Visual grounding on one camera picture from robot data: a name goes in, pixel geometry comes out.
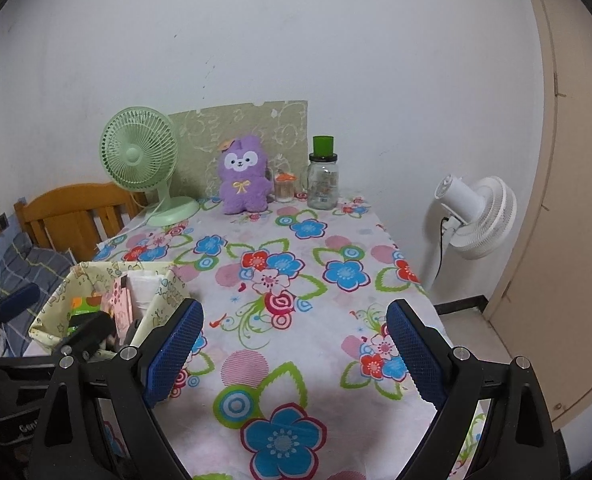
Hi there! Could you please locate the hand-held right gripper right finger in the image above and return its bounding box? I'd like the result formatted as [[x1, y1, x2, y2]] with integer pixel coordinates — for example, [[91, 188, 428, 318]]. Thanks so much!
[[386, 298, 564, 480]]

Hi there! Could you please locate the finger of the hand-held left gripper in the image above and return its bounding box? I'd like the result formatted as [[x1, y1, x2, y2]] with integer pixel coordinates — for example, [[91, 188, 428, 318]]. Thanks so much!
[[0, 311, 117, 367], [0, 282, 42, 328]]

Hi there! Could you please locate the purple plush toy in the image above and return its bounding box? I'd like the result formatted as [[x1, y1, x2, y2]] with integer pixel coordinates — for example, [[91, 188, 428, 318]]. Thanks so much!
[[218, 133, 273, 216]]

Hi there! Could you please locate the glass jar with green lid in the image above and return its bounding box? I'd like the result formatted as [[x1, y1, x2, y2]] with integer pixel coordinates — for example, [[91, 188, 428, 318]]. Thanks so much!
[[301, 136, 339, 210]]

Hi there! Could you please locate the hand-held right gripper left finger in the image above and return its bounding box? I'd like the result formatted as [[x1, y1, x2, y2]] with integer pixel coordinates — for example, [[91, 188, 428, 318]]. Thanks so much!
[[28, 297, 205, 480]]

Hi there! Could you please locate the floral tablecloth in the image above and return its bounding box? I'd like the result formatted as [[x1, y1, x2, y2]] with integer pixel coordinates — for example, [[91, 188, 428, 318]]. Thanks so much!
[[91, 195, 487, 480]]

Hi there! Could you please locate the black fan cable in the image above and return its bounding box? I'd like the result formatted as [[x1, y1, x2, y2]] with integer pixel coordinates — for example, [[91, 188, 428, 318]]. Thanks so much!
[[435, 217, 449, 286]]

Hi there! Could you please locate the white cloth bag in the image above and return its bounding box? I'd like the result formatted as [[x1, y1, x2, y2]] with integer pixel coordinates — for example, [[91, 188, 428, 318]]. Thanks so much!
[[126, 272, 164, 326]]

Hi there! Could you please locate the yellow printed fabric basket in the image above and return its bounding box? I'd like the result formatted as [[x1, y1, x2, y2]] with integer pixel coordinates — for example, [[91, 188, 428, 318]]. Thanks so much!
[[28, 260, 189, 361]]

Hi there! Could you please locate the pink packet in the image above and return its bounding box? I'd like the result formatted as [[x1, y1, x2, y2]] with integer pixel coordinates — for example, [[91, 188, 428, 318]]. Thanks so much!
[[101, 275, 134, 341]]

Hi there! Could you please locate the grey plaid bedding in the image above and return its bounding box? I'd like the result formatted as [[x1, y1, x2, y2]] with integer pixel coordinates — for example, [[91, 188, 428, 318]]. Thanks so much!
[[0, 245, 77, 356]]

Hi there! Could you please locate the white standing fan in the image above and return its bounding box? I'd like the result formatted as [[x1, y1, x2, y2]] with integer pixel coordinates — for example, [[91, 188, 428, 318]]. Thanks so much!
[[435, 174, 518, 261]]

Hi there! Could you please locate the green patterned board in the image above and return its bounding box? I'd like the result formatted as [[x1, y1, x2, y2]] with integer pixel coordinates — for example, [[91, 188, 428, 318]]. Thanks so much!
[[168, 101, 308, 198]]

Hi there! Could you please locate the beige door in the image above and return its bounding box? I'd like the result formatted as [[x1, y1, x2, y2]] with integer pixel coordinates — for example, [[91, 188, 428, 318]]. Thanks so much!
[[483, 0, 592, 431]]

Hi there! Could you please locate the toothpick jar with orange lid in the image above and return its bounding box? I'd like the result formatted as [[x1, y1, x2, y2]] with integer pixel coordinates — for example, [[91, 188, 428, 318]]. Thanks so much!
[[274, 172, 297, 204]]

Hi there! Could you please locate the green desk fan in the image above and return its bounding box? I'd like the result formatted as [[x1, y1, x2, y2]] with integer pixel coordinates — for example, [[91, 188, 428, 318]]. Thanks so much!
[[100, 106, 200, 227]]

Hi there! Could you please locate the white fan cord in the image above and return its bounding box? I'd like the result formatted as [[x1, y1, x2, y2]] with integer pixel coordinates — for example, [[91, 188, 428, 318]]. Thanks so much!
[[96, 215, 149, 251]]

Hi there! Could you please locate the green orange tissue packet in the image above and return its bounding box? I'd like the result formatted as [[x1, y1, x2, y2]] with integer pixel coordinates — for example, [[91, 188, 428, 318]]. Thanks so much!
[[71, 296, 104, 328]]

